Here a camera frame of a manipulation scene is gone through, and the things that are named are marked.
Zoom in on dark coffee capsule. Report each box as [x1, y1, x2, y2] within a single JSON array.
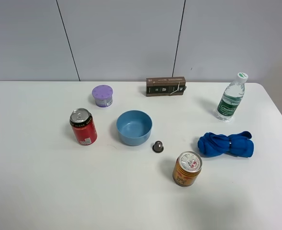
[[152, 141, 164, 153]]

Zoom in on blue plastic bowl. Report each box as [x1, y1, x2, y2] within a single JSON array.
[[116, 110, 153, 146]]

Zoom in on blue rolled cloth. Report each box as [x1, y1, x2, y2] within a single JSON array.
[[197, 131, 254, 158]]

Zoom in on clear water bottle green label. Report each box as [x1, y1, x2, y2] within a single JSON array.
[[215, 72, 248, 121]]

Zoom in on gold energy drink can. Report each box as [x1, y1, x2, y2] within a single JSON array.
[[172, 151, 202, 187]]

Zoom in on dark brown capsule box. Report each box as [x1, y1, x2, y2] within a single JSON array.
[[146, 77, 186, 97]]

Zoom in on purple lidded round container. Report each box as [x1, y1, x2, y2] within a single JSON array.
[[92, 85, 113, 107]]

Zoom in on red soda can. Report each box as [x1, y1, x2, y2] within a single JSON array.
[[70, 108, 97, 145]]

